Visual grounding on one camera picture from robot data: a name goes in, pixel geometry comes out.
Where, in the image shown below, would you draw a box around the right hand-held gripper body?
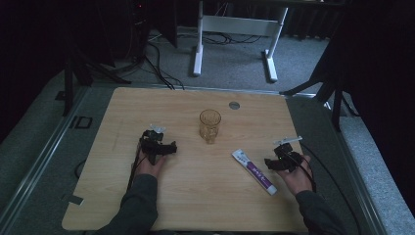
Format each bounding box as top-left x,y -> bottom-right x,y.
273,136 -> 304,173

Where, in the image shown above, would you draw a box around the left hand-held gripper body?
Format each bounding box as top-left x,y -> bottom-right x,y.
138,123 -> 166,165

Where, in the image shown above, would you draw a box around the white purple toothpaste tube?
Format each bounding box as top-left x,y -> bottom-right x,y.
231,148 -> 278,196

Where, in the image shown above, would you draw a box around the clear glass cup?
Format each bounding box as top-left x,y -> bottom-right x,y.
199,109 -> 222,145

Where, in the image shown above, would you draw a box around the person's left hand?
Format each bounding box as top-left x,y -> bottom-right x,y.
131,145 -> 167,179

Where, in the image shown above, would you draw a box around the person's right hand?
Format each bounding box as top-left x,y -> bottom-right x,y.
276,156 -> 314,197

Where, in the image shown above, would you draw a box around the black metal stand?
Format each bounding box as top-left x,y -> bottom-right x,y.
279,48 -> 360,133
63,32 -> 132,118

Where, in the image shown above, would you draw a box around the grey tape piece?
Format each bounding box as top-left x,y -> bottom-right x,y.
61,194 -> 85,207

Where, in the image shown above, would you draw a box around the black computer tower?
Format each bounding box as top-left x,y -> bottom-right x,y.
126,0 -> 152,64

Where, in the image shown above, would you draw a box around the left hand-held gripper cable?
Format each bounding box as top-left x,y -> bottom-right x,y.
126,148 -> 146,194

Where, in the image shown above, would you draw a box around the hand-held gripper cable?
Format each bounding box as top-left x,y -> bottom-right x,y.
126,148 -> 146,194
292,142 -> 361,235

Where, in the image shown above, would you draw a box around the right hand-held gripper cable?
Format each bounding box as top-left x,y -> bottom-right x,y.
292,142 -> 361,235

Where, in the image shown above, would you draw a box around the metal floor rail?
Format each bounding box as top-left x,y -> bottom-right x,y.
0,85 -> 91,228
321,100 -> 391,235

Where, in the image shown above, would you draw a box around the black floor cables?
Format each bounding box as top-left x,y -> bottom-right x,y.
143,40 -> 186,91

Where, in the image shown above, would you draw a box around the black looped cable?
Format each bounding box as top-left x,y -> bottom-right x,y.
73,159 -> 88,180

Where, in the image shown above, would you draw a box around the cable bundle under desk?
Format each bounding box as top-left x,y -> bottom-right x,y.
202,30 -> 262,46

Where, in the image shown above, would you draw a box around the white metal desk frame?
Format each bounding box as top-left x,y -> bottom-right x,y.
192,0 -> 290,83

